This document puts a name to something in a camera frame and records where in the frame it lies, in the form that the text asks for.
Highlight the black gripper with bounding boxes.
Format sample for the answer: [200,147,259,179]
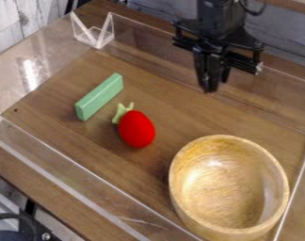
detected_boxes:
[173,0,265,93]

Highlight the red felt strawberry toy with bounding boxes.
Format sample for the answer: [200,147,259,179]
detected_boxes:
[113,104,157,149]

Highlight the green rectangular block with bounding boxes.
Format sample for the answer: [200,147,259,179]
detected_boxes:
[76,73,124,121]

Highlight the clear acrylic tray walls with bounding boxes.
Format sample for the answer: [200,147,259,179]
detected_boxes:
[0,12,305,241]

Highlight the wooden bowl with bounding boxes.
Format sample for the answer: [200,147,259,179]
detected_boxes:
[169,135,291,241]

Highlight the clear acrylic corner bracket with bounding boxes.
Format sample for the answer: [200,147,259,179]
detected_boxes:
[70,12,116,49]

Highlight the black clamp with cable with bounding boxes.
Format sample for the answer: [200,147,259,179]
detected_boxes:
[0,202,62,241]

